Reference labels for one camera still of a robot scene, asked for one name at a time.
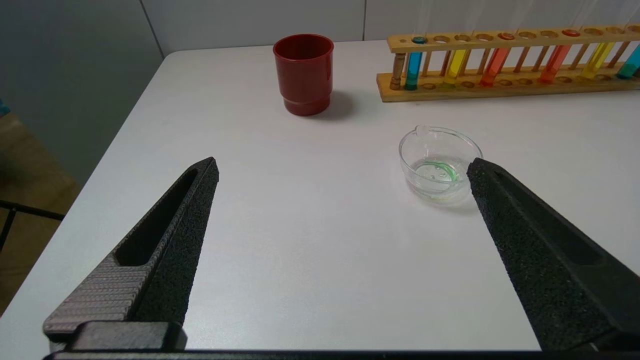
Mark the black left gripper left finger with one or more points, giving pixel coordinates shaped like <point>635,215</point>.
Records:
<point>170,250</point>

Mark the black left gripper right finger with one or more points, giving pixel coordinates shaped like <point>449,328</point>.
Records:
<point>550,270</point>

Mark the glass test tube yellow pigment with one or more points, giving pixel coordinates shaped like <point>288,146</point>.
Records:
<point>456,65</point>
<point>598,59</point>

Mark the glass test tube blue pigment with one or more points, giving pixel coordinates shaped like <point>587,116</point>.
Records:
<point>631,64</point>
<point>413,67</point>

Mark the clear glass beaker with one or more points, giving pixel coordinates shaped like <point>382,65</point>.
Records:
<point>435,165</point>

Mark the wooden test tube rack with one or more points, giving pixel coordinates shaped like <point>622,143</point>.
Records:
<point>500,90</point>

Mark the glass test tube orange pigment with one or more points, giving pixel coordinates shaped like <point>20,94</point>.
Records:
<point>555,62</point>
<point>495,66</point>

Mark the red plastic cup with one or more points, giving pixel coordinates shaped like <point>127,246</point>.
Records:
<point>303,75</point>

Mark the black metal frame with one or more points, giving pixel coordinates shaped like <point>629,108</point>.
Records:
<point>30,211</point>

